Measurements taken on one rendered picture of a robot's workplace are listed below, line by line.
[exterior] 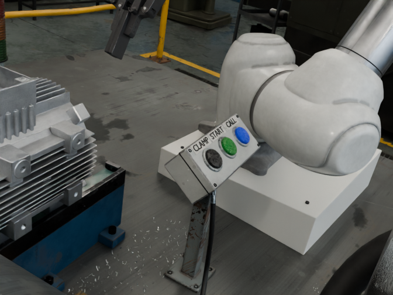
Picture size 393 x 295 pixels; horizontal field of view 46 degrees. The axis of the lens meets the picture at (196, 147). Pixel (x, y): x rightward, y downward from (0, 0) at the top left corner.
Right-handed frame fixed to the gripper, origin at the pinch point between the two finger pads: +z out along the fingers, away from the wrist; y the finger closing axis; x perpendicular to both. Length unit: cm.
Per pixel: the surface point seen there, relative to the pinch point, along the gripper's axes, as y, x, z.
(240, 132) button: 20.7, 9.4, 7.1
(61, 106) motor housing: -2.0, -4.2, 13.6
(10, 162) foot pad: 3.8, -16.1, 21.7
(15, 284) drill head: 24.7, -34.5, 24.2
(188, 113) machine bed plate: -17, 71, 3
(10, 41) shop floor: -296, 255, -14
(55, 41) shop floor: -276, 287, -32
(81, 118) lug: 1.7, -3.7, 14.1
